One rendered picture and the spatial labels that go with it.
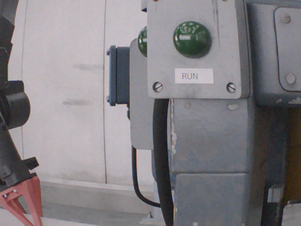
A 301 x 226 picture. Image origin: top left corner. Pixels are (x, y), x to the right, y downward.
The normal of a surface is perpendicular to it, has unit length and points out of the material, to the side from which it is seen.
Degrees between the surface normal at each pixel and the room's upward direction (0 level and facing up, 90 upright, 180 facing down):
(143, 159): 90
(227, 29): 90
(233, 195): 90
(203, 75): 90
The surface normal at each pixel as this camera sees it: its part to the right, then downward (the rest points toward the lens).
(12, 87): 0.93, 0.01
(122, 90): 0.08, 0.05
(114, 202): -0.36, 0.05
